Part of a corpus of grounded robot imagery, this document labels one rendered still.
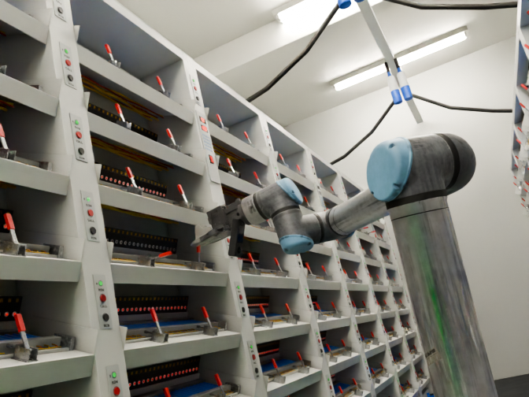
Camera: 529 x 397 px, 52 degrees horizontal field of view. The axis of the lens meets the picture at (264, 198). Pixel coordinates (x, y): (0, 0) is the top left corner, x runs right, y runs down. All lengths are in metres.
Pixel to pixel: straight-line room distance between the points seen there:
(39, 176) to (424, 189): 0.79
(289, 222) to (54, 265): 0.66
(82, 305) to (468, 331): 0.78
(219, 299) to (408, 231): 0.96
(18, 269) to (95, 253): 0.22
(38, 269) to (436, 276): 0.77
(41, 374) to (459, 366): 0.76
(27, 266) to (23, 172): 0.20
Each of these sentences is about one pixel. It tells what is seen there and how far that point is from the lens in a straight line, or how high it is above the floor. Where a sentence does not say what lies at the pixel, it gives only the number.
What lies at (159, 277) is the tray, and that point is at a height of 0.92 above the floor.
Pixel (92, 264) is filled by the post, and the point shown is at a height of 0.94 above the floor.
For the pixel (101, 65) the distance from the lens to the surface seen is 1.64.
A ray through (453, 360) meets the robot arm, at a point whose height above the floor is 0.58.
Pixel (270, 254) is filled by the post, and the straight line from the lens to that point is 2.54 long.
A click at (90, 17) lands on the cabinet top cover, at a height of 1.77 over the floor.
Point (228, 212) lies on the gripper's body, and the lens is 1.66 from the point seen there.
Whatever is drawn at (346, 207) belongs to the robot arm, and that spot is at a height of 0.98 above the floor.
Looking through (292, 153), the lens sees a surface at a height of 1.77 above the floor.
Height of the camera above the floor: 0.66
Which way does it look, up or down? 16 degrees up
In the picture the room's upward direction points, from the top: 14 degrees counter-clockwise
